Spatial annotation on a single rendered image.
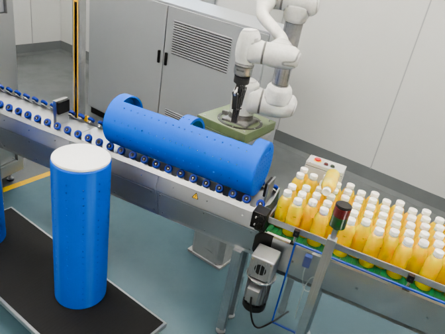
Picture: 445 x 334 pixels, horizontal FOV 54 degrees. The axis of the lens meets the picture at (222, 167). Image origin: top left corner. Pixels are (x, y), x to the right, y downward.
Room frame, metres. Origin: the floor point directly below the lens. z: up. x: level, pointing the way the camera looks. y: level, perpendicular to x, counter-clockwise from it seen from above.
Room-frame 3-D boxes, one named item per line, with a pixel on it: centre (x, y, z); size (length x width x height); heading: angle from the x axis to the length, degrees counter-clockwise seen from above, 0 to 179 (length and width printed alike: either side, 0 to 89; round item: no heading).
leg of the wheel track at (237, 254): (1.87, -0.16, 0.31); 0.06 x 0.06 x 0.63; 69
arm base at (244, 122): (2.61, -0.04, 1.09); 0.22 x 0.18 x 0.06; 64
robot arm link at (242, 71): (2.00, -0.02, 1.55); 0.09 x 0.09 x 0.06
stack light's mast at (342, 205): (1.44, -0.48, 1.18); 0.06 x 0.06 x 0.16
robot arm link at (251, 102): (2.60, -0.07, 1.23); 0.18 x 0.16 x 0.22; 83
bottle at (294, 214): (1.71, -0.36, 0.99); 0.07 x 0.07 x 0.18
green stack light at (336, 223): (1.44, -0.48, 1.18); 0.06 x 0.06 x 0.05
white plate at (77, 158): (1.84, 0.68, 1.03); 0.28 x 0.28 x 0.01
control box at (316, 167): (2.11, -0.54, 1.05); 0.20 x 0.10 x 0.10; 69
